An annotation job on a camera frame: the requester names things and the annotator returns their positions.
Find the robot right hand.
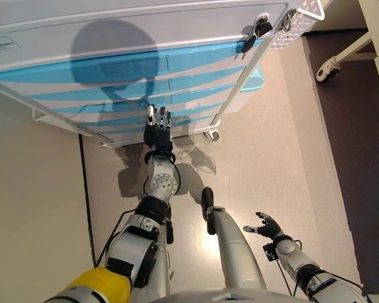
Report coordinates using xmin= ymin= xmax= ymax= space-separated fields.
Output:
xmin=243 ymin=211 xmax=284 ymax=239

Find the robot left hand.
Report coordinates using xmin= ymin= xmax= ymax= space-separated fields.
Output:
xmin=143 ymin=105 xmax=174 ymax=155

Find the robot right silver leg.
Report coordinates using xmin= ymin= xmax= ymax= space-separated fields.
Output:
xmin=205 ymin=205 xmax=268 ymax=293

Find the cart caster wheel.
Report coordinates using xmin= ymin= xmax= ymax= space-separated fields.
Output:
xmin=203 ymin=128 xmax=221 ymax=141

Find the robot right black foot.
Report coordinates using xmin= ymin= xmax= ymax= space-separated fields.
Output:
xmin=201 ymin=186 xmax=215 ymax=212

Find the robot grey torso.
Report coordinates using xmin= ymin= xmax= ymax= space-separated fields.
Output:
xmin=157 ymin=285 xmax=307 ymax=303

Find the black floor edge strip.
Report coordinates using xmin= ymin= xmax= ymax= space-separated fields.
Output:
xmin=78 ymin=134 xmax=98 ymax=268

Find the blue lidded waste bin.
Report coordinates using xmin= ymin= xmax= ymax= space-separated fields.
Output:
xmin=222 ymin=67 xmax=267 ymax=116

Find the white medical cart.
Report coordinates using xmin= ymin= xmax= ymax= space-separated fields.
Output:
xmin=0 ymin=0 xmax=299 ymax=149

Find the black cart key bunch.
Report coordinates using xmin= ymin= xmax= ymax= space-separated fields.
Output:
xmin=241 ymin=14 xmax=274 ymax=54

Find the white perforated side basket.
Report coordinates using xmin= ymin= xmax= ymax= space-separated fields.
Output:
xmin=270 ymin=0 xmax=325 ymax=51

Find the metal cart latch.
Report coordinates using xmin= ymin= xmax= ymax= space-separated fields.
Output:
xmin=280 ymin=8 xmax=298 ymax=32

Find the cart label sticker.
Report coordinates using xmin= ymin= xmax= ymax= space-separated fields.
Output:
xmin=0 ymin=35 xmax=22 ymax=54

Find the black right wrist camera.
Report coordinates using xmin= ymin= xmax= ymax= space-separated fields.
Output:
xmin=262 ymin=242 xmax=279 ymax=261

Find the white floor cable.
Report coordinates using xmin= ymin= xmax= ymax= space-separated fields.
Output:
xmin=175 ymin=143 xmax=217 ymax=176

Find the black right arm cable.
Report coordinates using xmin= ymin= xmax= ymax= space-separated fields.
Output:
xmin=277 ymin=239 xmax=304 ymax=297

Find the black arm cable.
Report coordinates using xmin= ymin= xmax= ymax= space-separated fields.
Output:
xmin=277 ymin=239 xmax=304 ymax=297
xmin=94 ymin=210 xmax=136 ymax=266

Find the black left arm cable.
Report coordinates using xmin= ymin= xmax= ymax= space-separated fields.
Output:
xmin=94 ymin=210 xmax=136 ymax=266

